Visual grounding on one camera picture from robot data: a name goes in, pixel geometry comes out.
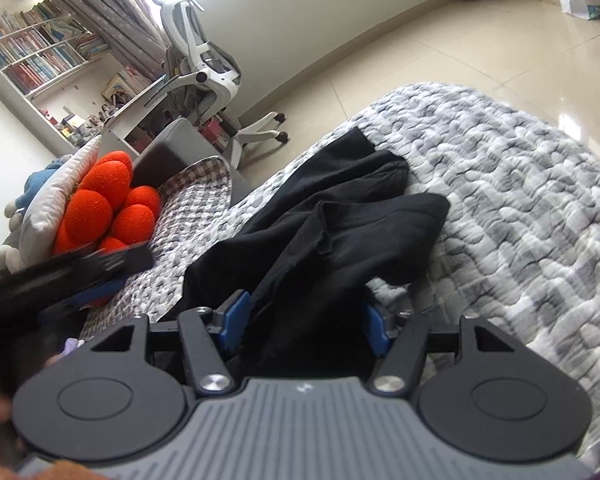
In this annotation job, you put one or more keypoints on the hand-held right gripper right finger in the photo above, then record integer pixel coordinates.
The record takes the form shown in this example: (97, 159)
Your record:
(377, 327)

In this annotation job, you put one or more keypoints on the blue plush toy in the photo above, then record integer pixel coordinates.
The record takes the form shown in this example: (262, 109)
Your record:
(37, 182)

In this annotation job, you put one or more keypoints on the grey sofa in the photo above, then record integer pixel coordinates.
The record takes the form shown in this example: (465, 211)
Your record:
(170, 145)

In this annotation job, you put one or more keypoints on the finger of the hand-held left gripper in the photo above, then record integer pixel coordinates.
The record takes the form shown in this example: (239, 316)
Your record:
(105, 262)

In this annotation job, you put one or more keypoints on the white desk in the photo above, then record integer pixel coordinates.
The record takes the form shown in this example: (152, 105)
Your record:
(130, 125)

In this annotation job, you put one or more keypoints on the grey checkered blanket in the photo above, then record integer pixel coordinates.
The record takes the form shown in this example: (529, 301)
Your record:
(505, 210)

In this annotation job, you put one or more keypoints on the orange pumpkin cushion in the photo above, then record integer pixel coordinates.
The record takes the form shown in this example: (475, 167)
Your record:
(90, 210)

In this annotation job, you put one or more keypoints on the grey patterned curtain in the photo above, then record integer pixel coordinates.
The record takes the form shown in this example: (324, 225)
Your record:
(110, 5)

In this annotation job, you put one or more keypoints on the white office chair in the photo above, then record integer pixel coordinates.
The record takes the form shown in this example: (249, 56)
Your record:
(200, 55)

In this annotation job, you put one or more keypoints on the lilac cloth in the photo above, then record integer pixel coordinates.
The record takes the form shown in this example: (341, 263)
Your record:
(72, 346)

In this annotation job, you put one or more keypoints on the white pillow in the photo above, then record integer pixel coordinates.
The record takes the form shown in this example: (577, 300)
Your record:
(50, 210)

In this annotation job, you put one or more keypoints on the black garment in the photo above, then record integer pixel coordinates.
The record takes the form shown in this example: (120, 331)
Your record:
(305, 240)

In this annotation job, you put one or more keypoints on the grey white plush toy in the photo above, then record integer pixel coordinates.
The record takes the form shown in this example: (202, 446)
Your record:
(5, 255)

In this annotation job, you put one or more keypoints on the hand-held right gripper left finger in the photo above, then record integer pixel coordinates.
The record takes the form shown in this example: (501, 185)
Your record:
(237, 317)

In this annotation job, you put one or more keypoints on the red storage boxes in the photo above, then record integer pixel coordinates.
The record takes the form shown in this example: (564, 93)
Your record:
(215, 130)

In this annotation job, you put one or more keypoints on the white bookshelf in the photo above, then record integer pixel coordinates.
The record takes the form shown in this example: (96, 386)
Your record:
(35, 95)

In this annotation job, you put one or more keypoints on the rows of colourful books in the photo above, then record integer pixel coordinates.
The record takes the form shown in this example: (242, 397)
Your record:
(35, 52)

